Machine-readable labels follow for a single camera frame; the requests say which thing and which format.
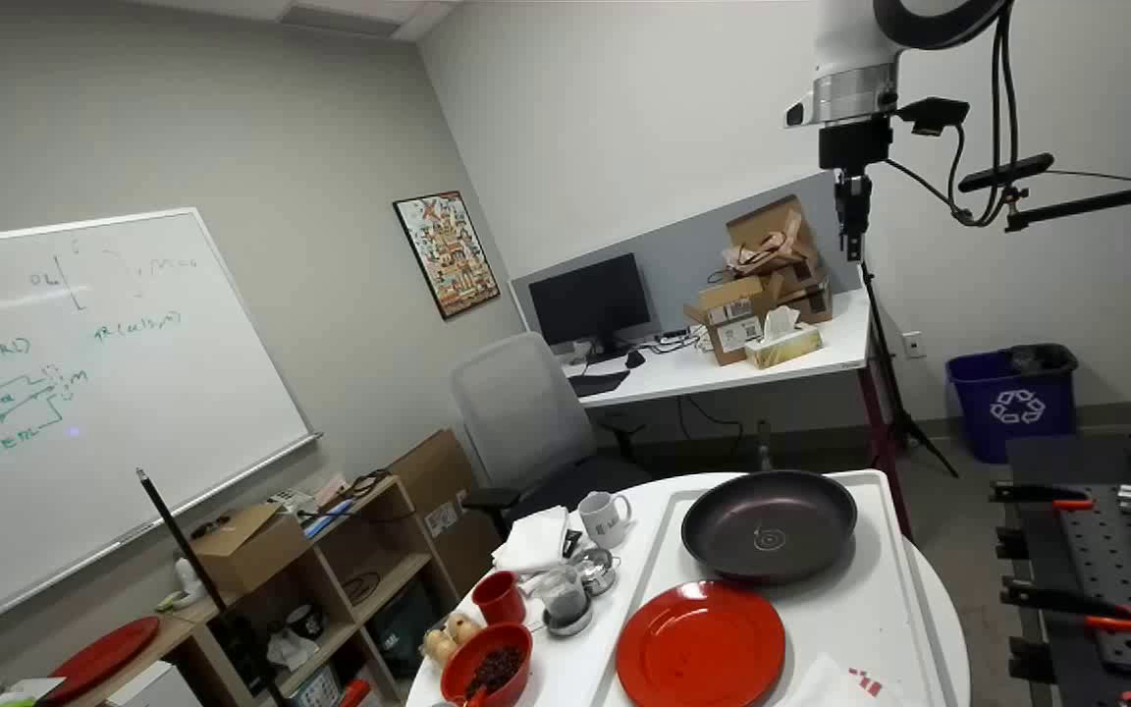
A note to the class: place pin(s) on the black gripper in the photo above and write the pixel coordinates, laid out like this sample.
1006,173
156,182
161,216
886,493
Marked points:
855,148

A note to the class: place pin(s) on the dark frying pan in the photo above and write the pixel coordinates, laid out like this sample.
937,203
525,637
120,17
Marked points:
767,527

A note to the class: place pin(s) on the plain white folded towel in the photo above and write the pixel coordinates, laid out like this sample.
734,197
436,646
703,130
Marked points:
531,541

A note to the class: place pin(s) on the tissue box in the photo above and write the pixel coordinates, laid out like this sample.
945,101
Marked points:
783,349

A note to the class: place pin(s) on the grey desk partition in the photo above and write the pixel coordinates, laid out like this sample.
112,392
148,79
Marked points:
683,256

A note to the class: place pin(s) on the white office desk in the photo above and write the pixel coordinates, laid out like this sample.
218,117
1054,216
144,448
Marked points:
722,373

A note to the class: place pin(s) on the blue recycling bin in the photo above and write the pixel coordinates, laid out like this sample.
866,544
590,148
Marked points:
1009,407

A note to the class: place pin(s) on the black computer monitor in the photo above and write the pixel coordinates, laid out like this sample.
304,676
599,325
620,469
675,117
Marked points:
588,301

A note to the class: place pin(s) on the black keyboard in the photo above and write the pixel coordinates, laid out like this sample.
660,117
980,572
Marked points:
599,381

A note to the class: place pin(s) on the round white table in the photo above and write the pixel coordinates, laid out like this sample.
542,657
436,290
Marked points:
644,506

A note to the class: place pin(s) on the grey office chair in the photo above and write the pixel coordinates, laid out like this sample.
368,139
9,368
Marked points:
521,407

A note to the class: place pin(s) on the white mug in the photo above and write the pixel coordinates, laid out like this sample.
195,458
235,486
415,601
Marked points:
602,517

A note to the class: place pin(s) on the black robot workbench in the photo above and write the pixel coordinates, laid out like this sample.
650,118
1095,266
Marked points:
1118,557

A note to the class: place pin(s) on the small metal bowl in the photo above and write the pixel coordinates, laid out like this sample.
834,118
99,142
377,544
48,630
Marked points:
593,572

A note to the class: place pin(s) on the red plate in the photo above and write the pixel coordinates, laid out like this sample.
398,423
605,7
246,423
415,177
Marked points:
699,648

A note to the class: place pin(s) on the red cup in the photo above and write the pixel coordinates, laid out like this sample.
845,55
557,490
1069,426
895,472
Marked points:
500,599

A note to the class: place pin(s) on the red bowl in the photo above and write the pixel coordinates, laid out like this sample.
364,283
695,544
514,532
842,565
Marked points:
487,668

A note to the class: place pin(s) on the beige eggs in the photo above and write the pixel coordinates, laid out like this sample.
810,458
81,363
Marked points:
450,637

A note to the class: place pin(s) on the wooden shelf unit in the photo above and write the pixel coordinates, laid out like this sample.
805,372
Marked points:
369,557

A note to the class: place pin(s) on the cardboard box with flaps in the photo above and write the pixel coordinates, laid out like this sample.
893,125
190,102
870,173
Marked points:
246,550

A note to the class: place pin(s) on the thin black pole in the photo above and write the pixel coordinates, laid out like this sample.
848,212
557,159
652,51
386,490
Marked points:
195,575

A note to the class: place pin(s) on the small white bottle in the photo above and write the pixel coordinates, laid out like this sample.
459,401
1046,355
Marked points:
184,579

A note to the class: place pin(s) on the white box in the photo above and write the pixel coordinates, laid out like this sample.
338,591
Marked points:
156,690

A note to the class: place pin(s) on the red oval tray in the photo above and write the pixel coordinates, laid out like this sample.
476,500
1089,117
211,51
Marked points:
99,657

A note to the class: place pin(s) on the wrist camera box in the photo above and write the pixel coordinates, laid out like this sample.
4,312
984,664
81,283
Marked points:
937,117

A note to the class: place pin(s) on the black camera tripod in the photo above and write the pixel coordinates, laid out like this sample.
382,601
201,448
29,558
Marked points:
882,394

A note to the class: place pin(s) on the black camera stand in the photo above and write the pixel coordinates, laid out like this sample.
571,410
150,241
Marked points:
1063,204

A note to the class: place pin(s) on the framed wall poster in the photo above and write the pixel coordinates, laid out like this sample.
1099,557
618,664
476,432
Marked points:
450,256

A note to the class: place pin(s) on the wall whiteboard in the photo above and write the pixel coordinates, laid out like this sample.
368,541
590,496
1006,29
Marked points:
107,394

